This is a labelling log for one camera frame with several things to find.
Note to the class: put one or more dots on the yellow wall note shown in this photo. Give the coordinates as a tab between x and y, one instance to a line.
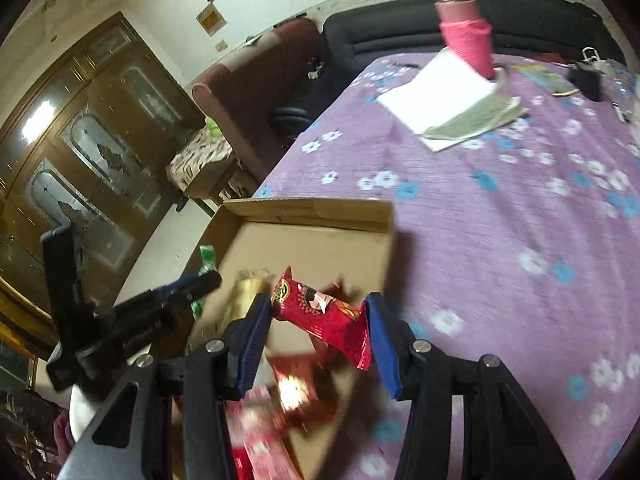
212	20

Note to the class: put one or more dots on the brown armchair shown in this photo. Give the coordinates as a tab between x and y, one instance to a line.
240	95

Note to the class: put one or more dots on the grey-green booklet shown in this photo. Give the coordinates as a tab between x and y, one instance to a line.
480	125

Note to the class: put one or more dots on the pink bottle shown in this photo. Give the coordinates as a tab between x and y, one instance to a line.
465	35

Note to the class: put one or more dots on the white paper sheet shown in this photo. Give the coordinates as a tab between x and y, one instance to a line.
440	95

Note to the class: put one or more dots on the wooden glass door cabinet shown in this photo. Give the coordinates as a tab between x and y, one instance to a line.
100	135

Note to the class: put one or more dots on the cardboard box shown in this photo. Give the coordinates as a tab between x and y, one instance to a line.
300	245

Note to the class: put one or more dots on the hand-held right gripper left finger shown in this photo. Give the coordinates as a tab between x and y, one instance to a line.
252	340

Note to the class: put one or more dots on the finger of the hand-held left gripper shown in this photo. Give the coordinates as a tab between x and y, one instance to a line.
185	284

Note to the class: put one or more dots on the black pouch with keys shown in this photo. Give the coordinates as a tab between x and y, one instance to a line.
587	80

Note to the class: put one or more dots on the red white snack packet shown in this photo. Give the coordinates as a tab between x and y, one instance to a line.
262	440

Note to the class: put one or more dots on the purple floral tablecloth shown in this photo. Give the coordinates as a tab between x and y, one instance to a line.
500	240

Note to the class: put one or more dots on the colourful leaflet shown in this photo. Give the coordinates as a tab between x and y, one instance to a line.
545	80

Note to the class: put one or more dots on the green snack packet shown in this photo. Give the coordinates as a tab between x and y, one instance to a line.
207	257

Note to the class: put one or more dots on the side table with floral cloth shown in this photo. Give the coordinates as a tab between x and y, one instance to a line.
200	157

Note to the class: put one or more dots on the tan snack bar packet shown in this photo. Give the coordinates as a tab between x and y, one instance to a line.
247	292

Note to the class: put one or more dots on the green cloth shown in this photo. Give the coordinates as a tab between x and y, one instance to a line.
214	127

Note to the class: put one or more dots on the clear plastic bag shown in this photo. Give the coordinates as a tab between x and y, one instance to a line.
622	90

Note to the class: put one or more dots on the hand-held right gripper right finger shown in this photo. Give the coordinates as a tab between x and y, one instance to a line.
381	340

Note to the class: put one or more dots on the long red snack packet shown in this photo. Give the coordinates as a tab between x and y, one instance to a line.
320	316

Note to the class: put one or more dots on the black sofa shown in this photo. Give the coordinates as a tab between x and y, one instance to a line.
380	25

